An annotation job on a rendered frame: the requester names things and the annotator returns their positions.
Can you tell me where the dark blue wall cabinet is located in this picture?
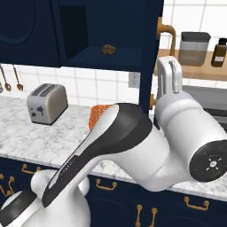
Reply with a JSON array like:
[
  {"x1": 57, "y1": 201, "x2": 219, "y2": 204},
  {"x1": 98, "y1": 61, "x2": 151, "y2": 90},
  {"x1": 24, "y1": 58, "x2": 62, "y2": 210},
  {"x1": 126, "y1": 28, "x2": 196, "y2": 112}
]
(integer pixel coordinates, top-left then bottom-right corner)
[{"x1": 58, "y1": 0, "x2": 144, "y2": 74}]

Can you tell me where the dark blue drawer front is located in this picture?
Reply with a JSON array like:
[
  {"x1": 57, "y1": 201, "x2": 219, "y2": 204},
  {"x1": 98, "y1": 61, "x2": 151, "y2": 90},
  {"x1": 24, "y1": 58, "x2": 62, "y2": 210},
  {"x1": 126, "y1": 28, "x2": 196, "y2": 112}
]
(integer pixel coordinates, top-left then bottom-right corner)
[
  {"x1": 0, "y1": 156, "x2": 50, "y2": 182},
  {"x1": 87, "y1": 175, "x2": 178, "y2": 207},
  {"x1": 174, "y1": 191, "x2": 227, "y2": 221}
]

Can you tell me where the grey metal sink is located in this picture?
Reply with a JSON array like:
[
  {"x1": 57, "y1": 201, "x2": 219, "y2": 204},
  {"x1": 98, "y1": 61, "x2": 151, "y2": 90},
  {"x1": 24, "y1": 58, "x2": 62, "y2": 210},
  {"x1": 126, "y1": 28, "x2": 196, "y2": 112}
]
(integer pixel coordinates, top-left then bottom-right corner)
[{"x1": 182, "y1": 84, "x2": 227, "y2": 133}]

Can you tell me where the brown bread roll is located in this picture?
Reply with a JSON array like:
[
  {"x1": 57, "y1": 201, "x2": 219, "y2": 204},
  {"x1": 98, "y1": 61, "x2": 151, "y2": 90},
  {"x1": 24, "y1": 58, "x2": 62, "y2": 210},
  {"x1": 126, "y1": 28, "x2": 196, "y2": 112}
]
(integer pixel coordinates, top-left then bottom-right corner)
[{"x1": 101, "y1": 43, "x2": 117, "y2": 56}]

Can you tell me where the grey toaster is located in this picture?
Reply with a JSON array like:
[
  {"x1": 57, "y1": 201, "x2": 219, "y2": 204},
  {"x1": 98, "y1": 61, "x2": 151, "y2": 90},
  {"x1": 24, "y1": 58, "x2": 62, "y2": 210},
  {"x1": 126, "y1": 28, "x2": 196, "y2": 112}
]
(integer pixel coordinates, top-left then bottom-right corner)
[{"x1": 26, "y1": 82, "x2": 69, "y2": 126}]

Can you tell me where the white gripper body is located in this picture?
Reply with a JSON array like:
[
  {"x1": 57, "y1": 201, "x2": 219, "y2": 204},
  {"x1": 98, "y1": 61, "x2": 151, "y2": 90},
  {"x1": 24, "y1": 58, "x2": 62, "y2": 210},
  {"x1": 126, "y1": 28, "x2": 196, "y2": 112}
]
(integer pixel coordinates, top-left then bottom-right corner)
[{"x1": 155, "y1": 55, "x2": 184, "y2": 100}]

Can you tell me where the dark blue open cabinet door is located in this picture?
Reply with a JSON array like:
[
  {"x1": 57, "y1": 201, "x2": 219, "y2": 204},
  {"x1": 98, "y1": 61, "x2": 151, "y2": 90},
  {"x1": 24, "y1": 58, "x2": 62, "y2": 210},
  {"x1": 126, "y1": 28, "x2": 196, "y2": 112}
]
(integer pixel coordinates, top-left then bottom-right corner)
[{"x1": 137, "y1": 0, "x2": 165, "y2": 117}]

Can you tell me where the brown bottle with label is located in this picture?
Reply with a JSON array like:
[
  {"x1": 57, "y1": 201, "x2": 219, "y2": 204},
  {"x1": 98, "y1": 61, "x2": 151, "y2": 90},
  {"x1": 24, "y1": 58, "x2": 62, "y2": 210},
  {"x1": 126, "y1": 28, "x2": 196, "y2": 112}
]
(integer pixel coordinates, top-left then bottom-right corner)
[{"x1": 210, "y1": 37, "x2": 227, "y2": 68}]

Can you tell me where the wooden wall shelf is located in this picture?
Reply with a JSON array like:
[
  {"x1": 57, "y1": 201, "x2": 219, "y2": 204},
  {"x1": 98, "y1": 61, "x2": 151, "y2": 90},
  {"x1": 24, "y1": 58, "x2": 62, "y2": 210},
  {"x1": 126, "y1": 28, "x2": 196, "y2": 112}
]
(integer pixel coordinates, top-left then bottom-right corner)
[{"x1": 153, "y1": 48, "x2": 227, "y2": 82}]

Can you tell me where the orange woven basket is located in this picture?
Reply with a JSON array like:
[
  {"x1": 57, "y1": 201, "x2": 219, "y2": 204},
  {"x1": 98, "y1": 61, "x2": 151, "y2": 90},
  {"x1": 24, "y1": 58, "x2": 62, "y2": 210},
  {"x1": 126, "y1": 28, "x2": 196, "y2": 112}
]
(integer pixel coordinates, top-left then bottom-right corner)
[{"x1": 88, "y1": 103, "x2": 115, "y2": 131}]

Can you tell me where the brass drawer handle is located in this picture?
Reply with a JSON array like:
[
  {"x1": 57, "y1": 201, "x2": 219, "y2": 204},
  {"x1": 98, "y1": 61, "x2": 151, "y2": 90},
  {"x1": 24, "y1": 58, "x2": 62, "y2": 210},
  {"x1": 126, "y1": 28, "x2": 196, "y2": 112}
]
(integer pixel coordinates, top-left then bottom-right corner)
[
  {"x1": 20, "y1": 163, "x2": 42, "y2": 176},
  {"x1": 183, "y1": 195, "x2": 211, "y2": 212},
  {"x1": 95, "y1": 177, "x2": 119, "y2": 192}
]

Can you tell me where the white wall socket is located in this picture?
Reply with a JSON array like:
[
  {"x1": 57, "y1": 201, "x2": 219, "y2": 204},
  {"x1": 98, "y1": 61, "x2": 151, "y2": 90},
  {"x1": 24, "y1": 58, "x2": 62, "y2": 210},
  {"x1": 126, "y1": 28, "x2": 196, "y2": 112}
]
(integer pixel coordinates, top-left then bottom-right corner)
[{"x1": 128, "y1": 72, "x2": 142, "y2": 90}]

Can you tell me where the dark blue closed cabinet door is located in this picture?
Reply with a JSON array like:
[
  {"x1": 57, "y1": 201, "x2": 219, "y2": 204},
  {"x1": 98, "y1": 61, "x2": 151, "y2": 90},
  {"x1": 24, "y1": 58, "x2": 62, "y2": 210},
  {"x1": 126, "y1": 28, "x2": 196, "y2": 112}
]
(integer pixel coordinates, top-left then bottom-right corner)
[{"x1": 0, "y1": 0, "x2": 62, "y2": 67}]

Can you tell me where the hanging brown spoon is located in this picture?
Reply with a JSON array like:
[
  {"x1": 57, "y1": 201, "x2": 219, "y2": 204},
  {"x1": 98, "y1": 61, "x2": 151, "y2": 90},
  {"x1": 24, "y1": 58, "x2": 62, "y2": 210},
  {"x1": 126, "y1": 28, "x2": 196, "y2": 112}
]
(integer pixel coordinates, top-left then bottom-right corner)
[
  {"x1": 12, "y1": 64, "x2": 24, "y2": 91},
  {"x1": 0, "y1": 65, "x2": 12, "y2": 92}
]

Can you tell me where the brass base cabinet door handle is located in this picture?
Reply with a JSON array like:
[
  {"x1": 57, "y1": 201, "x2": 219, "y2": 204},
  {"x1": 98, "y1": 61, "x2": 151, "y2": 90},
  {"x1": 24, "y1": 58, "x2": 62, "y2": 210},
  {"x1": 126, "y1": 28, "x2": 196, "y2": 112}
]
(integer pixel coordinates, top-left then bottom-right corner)
[
  {"x1": 135, "y1": 204, "x2": 144, "y2": 227},
  {"x1": 0, "y1": 173, "x2": 16, "y2": 198},
  {"x1": 148, "y1": 207, "x2": 159, "y2": 227}
]

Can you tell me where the glass jar with black lid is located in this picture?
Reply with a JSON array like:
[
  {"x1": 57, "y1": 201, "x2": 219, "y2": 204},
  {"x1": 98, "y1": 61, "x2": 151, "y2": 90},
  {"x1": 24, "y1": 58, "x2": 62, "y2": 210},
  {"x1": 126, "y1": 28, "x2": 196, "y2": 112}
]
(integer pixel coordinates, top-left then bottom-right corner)
[{"x1": 177, "y1": 31, "x2": 212, "y2": 67}]

